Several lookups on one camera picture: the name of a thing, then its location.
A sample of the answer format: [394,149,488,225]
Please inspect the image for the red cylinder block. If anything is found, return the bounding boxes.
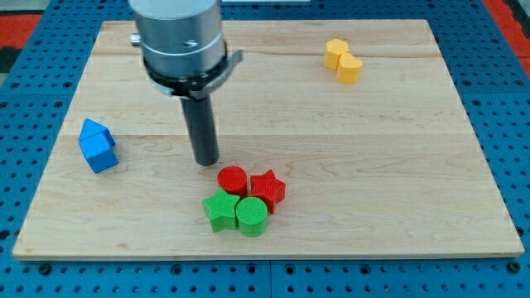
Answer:
[217,166,248,199]

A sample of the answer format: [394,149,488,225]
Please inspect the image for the blue cube block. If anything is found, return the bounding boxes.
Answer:
[79,132,118,174]

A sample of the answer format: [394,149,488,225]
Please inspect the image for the green cylinder block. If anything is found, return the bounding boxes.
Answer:
[235,197,267,238]

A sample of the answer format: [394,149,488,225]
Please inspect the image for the red star block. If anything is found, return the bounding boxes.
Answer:
[250,170,286,214]

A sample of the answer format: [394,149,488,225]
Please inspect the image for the yellow heart block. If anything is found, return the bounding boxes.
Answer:
[336,52,364,84]

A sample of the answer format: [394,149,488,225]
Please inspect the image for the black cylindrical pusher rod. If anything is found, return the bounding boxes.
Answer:
[181,96,219,166]

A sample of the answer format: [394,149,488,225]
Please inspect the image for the blue triangle block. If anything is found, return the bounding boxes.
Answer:
[79,118,116,147]

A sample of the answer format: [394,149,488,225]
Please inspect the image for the yellow pentagon block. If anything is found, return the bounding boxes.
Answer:
[324,39,349,70]

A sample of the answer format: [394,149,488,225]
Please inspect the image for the wooden board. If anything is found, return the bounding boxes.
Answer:
[12,20,524,261]

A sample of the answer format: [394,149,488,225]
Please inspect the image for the green star block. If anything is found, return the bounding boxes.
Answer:
[202,188,240,233]

